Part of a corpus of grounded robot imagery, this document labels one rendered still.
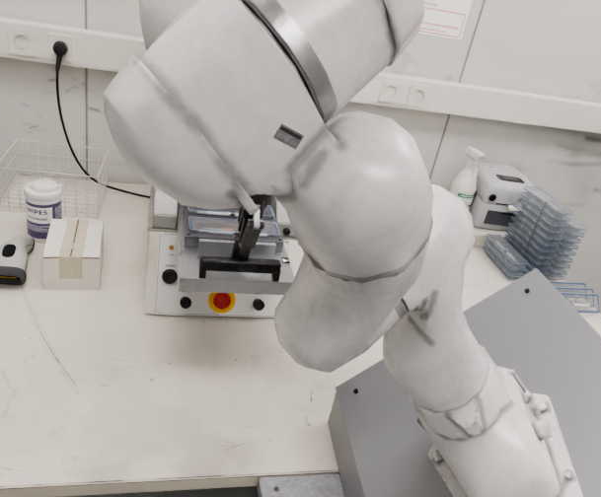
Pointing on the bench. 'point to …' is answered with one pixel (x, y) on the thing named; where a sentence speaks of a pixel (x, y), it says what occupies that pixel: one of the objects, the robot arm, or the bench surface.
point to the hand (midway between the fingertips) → (242, 248)
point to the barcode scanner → (10, 261)
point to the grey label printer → (496, 195)
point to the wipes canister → (41, 207)
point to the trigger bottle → (463, 185)
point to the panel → (241, 303)
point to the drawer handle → (240, 265)
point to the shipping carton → (73, 254)
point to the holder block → (221, 235)
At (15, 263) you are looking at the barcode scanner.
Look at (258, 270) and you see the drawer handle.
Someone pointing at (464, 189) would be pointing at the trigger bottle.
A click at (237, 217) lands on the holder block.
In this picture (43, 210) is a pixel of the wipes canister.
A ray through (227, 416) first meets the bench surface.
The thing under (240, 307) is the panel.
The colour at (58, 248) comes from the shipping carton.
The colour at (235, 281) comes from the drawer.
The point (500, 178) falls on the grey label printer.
